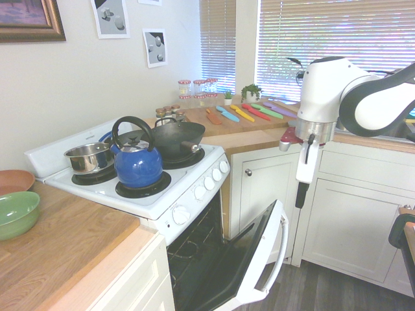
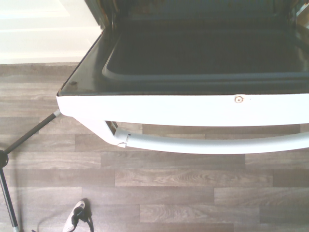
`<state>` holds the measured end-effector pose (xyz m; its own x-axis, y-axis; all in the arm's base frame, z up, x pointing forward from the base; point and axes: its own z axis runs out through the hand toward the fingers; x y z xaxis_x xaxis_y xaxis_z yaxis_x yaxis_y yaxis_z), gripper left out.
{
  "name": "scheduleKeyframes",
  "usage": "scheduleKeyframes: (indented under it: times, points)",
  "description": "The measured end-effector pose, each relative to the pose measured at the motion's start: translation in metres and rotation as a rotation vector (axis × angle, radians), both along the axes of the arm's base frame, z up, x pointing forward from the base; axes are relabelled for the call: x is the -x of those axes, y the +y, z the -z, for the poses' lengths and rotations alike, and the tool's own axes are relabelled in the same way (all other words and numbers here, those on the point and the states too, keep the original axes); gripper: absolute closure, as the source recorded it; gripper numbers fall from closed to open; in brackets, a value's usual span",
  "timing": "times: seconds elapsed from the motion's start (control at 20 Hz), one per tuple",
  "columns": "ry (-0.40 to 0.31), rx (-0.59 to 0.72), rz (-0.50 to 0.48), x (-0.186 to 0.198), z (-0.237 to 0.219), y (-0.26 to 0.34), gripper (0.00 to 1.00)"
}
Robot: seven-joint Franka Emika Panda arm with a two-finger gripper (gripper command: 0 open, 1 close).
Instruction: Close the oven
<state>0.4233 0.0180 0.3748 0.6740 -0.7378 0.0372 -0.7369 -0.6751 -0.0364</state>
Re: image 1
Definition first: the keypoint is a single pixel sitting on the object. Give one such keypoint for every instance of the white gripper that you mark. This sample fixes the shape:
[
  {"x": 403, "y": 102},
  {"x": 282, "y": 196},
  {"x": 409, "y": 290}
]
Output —
[{"x": 308, "y": 162}]

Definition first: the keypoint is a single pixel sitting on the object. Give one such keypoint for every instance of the white oven door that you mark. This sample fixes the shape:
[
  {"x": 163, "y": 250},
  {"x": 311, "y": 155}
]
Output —
[{"x": 223, "y": 259}]

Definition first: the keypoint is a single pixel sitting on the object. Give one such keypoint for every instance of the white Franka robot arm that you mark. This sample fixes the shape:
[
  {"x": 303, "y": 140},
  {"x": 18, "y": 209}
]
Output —
[{"x": 321, "y": 90}]

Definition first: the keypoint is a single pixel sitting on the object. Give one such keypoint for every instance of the metal oven rack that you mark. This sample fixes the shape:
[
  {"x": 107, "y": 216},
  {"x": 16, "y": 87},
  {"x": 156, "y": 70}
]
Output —
[{"x": 194, "y": 233}]

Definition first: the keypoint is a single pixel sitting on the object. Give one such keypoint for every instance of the large white oven knob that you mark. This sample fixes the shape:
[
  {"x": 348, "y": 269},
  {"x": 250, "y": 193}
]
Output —
[{"x": 181, "y": 215}]

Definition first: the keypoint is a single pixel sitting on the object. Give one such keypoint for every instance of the white cabinet door with knob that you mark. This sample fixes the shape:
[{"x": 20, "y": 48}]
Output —
[{"x": 262, "y": 201}]

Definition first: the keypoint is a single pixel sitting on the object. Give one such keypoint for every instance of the silver cabinet knob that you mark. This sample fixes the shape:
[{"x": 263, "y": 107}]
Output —
[{"x": 248, "y": 172}]

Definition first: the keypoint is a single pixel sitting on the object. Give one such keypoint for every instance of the white panelled cabinet door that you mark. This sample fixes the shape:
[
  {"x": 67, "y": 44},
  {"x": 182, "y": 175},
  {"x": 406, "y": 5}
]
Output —
[{"x": 353, "y": 226}]

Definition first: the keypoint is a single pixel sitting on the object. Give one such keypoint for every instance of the white cabinet drawer front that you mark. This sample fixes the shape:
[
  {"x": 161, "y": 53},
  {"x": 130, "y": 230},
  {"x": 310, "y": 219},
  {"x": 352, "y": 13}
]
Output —
[{"x": 363, "y": 168}]

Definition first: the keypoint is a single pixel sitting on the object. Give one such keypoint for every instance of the white stove knob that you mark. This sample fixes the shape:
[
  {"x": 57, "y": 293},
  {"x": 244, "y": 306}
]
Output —
[
  {"x": 199, "y": 193},
  {"x": 217, "y": 175},
  {"x": 223, "y": 166},
  {"x": 209, "y": 183}
]

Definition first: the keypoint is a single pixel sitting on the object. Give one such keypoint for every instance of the purple knife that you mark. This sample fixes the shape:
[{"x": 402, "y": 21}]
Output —
[{"x": 280, "y": 110}]

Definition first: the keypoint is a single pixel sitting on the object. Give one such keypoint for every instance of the green knife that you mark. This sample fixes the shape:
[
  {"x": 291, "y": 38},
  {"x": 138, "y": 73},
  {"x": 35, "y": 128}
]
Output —
[{"x": 267, "y": 110}]

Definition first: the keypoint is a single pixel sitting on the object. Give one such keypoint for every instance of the red knife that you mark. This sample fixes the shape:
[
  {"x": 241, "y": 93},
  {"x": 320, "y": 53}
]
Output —
[{"x": 256, "y": 112}]

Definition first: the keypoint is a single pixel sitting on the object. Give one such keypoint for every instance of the wooden cutting board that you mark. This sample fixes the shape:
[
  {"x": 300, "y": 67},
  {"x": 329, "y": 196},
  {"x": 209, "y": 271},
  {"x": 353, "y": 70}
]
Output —
[{"x": 233, "y": 126}]

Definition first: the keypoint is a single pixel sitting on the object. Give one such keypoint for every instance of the yellow knife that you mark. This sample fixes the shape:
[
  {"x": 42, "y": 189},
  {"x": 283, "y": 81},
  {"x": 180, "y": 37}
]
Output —
[{"x": 243, "y": 114}]

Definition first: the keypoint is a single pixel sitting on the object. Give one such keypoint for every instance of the blue knife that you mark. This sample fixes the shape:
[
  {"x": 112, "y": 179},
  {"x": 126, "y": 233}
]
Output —
[{"x": 228, "y": 114}]

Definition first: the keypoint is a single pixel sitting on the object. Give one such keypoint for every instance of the white electric stove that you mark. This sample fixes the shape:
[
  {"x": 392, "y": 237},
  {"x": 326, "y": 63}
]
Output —
[{"x": 191, "y": 168}]

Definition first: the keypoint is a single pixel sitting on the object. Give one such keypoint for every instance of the trailing potted plant white pot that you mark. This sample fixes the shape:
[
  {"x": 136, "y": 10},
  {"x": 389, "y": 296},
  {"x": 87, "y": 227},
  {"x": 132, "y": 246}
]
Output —
[{"x": 251, "y": 92}]

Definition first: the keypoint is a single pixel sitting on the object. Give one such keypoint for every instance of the black chair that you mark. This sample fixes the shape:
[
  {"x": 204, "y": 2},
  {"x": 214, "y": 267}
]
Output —
[{"x": 403, "y": 246}]

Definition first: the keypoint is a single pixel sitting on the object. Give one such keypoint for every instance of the orange knife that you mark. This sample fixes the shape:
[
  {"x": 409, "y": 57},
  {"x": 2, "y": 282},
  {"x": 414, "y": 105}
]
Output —
[{"x": 214, "y": 119}]

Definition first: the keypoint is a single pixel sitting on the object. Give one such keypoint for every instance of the small potted plant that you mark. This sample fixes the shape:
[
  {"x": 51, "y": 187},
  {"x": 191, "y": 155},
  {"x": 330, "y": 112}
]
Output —
[{"x": 228, "y": 97}]

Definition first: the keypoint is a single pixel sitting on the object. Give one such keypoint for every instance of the glass jar red checkered lid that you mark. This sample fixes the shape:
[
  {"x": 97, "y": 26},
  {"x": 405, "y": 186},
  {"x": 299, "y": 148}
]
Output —
[
  {"x": 185, "y": 101},
  {"x": 199, "y": 87},
  {"x": 211, "y": 98},
  {"x": 212, "y": 85},
  {"x": 200, "y": 100},
  {"x": 184, "y": 87}
]

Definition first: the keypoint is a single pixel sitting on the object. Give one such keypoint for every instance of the black wok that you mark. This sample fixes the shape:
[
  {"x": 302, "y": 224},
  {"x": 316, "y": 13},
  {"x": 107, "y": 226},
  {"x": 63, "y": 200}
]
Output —
[{"x": 175, "y": 136}]

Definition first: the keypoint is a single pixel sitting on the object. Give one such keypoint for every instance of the small spice jar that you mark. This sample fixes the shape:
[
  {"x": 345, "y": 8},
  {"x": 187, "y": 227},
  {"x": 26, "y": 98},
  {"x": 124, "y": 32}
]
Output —
[
  {"x": 167, "y": 111},
  {"x": 180, "y": 116},
  {"x": 160, "y": 113},
  {"x": 175, "y": 109}
]

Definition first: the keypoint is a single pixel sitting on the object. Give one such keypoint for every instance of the wide window blind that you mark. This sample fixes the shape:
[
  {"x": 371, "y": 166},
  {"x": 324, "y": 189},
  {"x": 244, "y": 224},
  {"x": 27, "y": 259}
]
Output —
[{"x": 324, "y": 32}]

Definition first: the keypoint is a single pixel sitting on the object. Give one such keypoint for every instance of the narrow window blind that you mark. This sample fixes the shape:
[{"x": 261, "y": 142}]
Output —
[{"x": 218, "y": 45}]

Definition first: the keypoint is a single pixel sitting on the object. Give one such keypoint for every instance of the cream base cabinet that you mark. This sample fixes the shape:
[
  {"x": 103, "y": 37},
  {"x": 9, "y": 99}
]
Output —
[{"x": 139, "y": 278}]

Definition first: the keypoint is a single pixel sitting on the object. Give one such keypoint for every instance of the small grey shapes poster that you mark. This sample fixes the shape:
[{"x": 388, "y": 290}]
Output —
[{"x": 156, "y": 48}]

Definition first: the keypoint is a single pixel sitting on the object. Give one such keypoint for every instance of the large grey shapes poster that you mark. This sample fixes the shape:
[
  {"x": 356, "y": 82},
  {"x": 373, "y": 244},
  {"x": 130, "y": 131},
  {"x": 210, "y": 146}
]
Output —
[{"x": 110, "y": 17}]

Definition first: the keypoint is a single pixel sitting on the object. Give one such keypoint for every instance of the green bowl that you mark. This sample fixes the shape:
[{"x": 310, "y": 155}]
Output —
[{"x": 16, "y": 214}]

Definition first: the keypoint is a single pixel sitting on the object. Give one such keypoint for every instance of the orange bowl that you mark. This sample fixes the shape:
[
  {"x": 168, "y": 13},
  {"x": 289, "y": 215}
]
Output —
[{"x": 14, "y": 181}]

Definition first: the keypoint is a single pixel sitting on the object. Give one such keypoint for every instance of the framed painting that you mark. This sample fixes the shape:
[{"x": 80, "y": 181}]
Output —
[{"x": 22, "y": 19}]

